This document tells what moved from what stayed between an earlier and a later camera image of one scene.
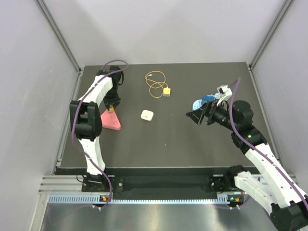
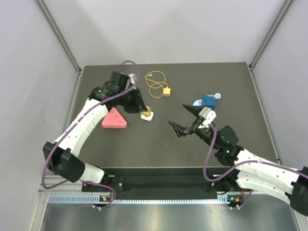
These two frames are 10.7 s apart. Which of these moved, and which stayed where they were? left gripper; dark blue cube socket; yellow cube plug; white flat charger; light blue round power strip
Moved: left gripper; yellow cube plug
Stayed: dark blue cube socket; white flat charger; light blue round power strip
